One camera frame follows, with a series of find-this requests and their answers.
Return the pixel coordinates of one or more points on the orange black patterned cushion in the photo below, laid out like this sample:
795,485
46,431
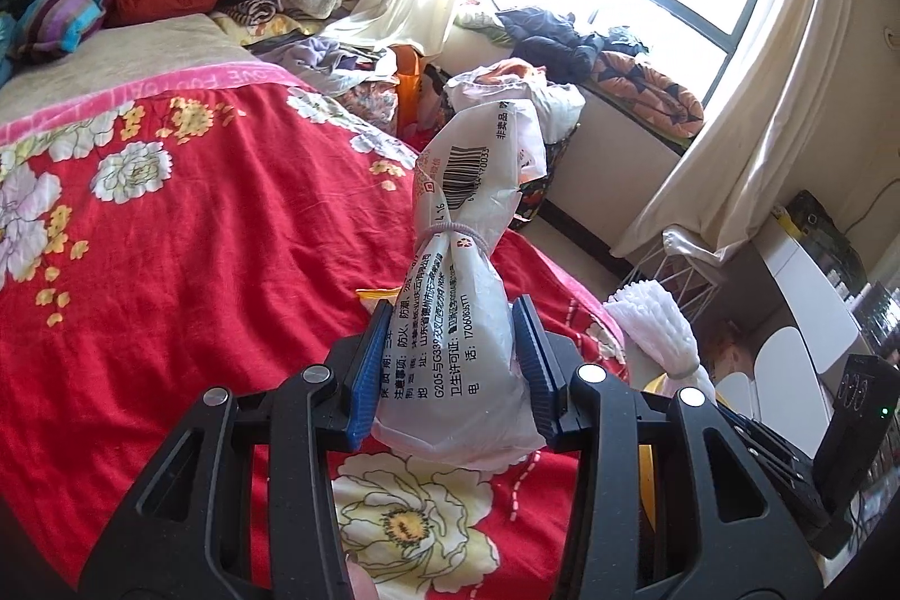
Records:
654,90

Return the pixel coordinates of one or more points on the white chair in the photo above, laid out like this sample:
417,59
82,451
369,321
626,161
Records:
780,375

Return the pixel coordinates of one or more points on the white printed plastic bag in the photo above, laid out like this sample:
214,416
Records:
457,326

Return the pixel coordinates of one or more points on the dark blue jacket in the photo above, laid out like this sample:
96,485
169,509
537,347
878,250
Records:
548,41

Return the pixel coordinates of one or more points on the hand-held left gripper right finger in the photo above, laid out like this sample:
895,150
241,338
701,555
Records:
532,361

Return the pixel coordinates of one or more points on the light purple clothes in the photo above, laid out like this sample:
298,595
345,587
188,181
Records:
316,59

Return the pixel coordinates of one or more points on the striped purple blue cloth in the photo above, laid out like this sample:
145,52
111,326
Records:
56,20

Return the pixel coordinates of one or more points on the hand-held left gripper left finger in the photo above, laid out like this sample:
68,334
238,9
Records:
367,375

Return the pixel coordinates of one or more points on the yellow plastic basin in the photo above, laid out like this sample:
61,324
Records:
645,480

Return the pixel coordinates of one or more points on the beige blanket with pink border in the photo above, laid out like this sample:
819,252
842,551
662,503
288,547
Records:
119,59

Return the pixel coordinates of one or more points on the red floral blanket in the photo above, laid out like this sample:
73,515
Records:
211,262

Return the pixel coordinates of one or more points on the orange bag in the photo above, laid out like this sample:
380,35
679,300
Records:
409,80

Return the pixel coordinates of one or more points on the white desk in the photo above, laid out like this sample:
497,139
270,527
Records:
808,284

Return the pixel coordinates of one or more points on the red garment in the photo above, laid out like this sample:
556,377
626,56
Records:
162,2

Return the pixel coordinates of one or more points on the yellow wrapper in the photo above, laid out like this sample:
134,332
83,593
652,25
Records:
376,293

